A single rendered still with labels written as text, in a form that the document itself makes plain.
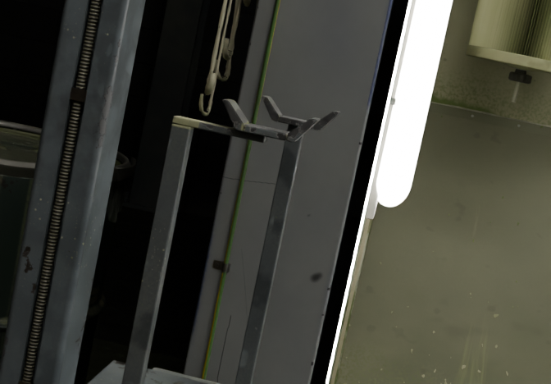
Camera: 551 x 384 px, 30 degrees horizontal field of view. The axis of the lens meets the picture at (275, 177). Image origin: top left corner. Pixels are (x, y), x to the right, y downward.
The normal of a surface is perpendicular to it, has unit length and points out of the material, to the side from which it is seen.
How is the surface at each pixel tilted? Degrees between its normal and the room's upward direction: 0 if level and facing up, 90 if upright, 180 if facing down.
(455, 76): 90
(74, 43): 90
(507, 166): 57
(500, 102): 90
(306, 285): 90
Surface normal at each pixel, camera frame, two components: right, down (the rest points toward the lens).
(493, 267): -0.01, -0.45
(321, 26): -0.15, 0.09
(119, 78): 0.97, 0.22
